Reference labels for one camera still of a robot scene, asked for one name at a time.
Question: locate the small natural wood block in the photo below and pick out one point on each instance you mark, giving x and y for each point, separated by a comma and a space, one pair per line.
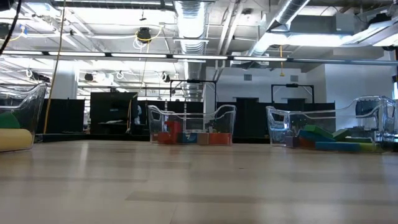
202, 138

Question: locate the purple block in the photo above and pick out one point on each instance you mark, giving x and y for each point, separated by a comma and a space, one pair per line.
291, 141

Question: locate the blue plank block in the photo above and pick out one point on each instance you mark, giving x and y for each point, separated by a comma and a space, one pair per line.
314, 136

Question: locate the blue cylinder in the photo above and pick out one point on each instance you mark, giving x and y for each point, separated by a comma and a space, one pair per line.
337, 146

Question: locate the lime green plank block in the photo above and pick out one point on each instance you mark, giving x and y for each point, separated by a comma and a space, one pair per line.
367, 147

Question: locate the yellow cylinder block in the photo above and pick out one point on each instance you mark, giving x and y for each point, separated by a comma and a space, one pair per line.
15, 139

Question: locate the clear plastic bin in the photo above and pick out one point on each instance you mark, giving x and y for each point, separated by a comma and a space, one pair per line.
280, 124
37, 102
224, 121

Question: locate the long ceiling light bar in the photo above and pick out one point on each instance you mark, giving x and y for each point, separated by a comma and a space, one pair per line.
342, 61

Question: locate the black partition wall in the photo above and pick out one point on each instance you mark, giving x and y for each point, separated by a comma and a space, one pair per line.
248, 118

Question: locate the silver ceiling duct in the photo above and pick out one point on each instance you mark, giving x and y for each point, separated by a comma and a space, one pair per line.
289, 9
191, 25

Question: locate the black gantry frame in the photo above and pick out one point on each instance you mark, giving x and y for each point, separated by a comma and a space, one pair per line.
292, 85

